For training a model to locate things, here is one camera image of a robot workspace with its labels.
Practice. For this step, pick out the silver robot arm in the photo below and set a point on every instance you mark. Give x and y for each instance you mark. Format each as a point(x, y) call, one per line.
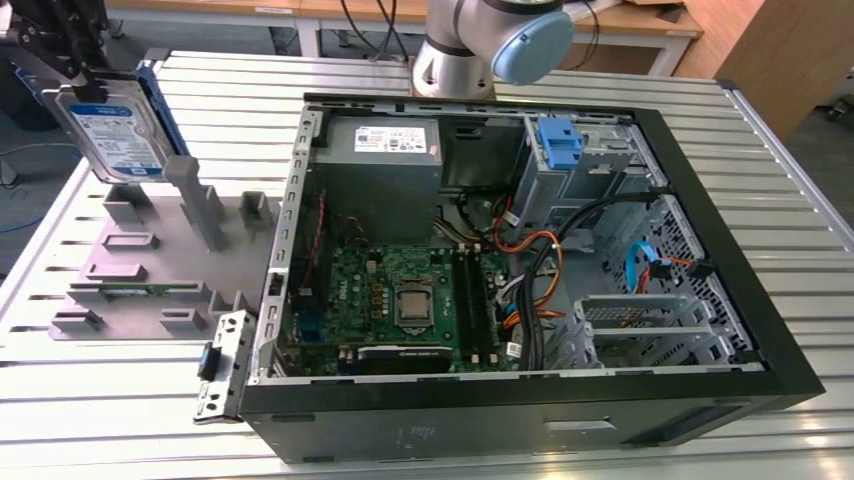
point(454, 70)

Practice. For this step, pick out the metal expansion slot bracket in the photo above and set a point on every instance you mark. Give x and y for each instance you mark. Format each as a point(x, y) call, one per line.
point(230, 350)

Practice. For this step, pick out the long desk white legs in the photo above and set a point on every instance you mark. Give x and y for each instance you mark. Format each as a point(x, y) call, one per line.
point(268, 10)

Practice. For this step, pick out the blue drive bay latch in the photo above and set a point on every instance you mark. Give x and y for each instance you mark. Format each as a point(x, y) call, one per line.
point(560, 145)

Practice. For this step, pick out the grey power supply unit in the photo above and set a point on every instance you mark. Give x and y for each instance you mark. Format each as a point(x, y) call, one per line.
point(381, 200)

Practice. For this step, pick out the green motherboard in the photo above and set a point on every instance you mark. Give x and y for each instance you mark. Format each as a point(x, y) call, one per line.
point(354, 280)

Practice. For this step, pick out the grey parts rack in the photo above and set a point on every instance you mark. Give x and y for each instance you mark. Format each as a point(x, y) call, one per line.
point(168, 260)

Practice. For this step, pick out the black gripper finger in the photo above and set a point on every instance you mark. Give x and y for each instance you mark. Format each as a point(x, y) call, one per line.
point(90, 35)
point(54, 50)

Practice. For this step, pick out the black PC case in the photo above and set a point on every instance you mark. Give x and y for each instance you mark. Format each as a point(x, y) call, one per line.
point(468, 425)

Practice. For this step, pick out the wooden desk white legs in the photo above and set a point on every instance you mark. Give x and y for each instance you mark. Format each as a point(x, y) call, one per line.
point(641, 25)

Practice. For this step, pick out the black graphics card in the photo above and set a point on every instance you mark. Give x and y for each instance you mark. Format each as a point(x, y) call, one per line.
point(404, 357)

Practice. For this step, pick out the metal optical drive cage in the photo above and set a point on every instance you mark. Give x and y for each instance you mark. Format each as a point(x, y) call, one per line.
point(601, 175)

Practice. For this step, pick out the wooden cabinet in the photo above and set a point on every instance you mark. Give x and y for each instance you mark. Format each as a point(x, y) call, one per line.
point(788, 50)

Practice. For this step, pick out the hard disk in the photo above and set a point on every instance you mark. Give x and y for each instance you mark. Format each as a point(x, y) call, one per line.
point(114, 135)

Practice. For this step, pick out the black waste bin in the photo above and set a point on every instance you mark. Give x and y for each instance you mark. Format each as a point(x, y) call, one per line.
point(34, 117)

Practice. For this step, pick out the silver CPU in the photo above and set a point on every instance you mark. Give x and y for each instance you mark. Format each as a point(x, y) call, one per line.
point(416, 306)

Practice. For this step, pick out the metal disk bay cage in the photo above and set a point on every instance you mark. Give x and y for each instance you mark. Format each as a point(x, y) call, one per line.
point(668, 331)

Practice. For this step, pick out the green RAM stick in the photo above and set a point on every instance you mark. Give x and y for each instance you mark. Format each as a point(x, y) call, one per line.
point(150, 290)

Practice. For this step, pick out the black RAM slot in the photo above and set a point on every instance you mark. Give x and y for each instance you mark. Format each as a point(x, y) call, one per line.
point(482, 300)
point(466, 300)

